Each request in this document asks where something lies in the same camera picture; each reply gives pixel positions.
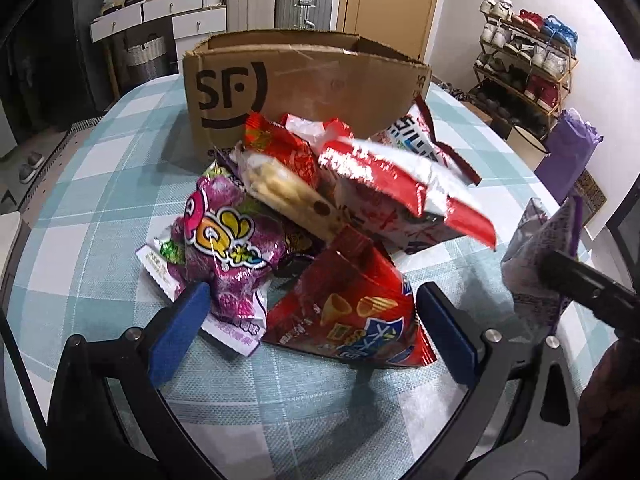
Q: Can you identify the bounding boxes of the silver purple snack bag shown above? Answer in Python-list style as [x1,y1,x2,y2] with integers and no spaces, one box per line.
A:
[501,195,582,332]

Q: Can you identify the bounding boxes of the purple QQ candy bag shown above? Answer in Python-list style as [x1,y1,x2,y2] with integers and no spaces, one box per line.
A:
[136,162,288,356]

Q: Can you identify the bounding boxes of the red corn chips bag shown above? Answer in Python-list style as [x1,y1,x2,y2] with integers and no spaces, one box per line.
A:
[262,226,436,367]

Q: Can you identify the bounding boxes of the white red noodle snack bag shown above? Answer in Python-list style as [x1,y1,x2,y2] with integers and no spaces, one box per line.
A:
[370,96,482,186]

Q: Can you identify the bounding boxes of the cracker sandwich packet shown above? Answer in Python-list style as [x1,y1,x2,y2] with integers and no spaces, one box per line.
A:
[231,143,344,242]

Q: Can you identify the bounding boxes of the person's right hand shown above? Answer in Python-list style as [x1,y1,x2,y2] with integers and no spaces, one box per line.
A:
[576,338,639,479]

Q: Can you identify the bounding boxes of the purple gift bag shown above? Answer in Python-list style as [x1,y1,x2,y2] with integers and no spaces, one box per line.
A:
[535,107,603,205]

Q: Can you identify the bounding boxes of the teal plaid tablecloth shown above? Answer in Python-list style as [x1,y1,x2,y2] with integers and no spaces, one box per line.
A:
[8,75,614,479]

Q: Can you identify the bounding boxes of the wooden shoe rack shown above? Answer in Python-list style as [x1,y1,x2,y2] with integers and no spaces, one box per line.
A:
[469,0,578,140]

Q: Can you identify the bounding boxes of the grey slippers pair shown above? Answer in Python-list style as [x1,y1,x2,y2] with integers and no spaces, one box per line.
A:
[18,152,44,184]

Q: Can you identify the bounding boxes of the red wrapped snack pack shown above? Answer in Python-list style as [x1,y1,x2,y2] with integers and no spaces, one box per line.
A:
[243,113,320,188]

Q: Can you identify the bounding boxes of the striped laundry basket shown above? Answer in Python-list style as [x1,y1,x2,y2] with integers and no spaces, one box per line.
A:
[125,35,170,84]

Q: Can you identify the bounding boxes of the brown SF cardboard box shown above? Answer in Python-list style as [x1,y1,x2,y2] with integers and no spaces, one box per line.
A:
[182,29,432,160]

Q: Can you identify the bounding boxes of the wooden door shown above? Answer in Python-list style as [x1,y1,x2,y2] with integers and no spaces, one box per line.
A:
[336,0,437,60]

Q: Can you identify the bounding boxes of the white drawer desk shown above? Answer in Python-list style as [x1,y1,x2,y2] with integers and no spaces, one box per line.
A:
[90,0,227,72]

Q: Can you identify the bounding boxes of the silver hard suitcase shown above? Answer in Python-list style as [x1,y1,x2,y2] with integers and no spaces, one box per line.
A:
[274,0,333,30]

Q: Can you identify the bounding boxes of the cream hard suitcase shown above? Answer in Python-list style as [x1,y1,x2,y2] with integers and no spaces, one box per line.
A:
[226,0,276,32]

